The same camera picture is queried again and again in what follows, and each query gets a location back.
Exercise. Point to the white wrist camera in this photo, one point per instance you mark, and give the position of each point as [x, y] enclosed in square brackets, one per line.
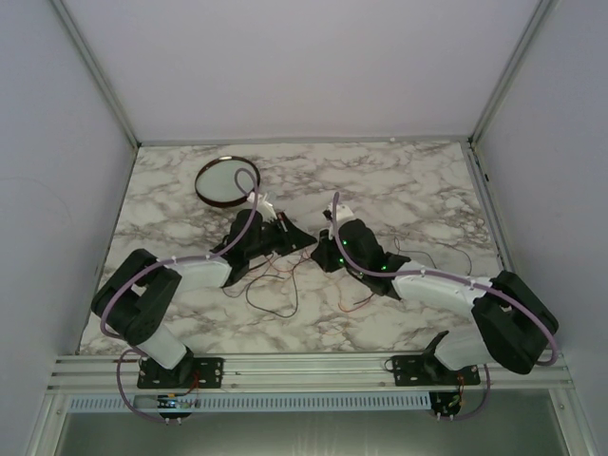
[342, 213]
[266, 208]

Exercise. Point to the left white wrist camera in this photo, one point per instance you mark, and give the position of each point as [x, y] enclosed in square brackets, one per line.
[266, 208]

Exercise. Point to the aluminium corner post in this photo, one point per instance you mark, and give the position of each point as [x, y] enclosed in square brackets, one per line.
[530, 33]
[95, 70]

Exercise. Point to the aluminium front rail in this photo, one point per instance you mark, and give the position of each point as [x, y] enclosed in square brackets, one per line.
[293, 372]

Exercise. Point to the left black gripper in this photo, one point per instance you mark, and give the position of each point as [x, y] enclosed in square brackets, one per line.
[293, 237]

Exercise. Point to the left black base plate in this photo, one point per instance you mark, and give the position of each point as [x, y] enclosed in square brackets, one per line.
[209, 370]

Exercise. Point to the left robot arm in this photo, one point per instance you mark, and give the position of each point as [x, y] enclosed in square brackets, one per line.
[133, 302]

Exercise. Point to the left aluminium corner post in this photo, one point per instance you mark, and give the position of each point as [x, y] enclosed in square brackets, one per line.
[95, 70]

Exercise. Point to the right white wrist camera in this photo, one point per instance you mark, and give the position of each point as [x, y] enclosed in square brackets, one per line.
[342, 213]

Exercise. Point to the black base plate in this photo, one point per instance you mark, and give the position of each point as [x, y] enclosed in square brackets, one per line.
[209, 370]
[408, 370]

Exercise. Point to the right aluminium corner post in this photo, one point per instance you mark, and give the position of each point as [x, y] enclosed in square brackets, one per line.
[530, 33]

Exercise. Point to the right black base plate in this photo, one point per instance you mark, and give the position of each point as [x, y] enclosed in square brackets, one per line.
[408, 370]

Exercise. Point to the round brown rimmed plate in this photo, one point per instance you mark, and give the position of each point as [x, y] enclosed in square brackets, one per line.
[226, 182]

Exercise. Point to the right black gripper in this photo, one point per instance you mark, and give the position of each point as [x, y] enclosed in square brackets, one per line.
[322, 254]

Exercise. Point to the grey slotted cable duct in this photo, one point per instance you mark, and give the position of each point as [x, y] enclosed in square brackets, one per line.
[279, 402]

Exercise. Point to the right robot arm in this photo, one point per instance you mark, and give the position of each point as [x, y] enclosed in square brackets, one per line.
[510, 324]

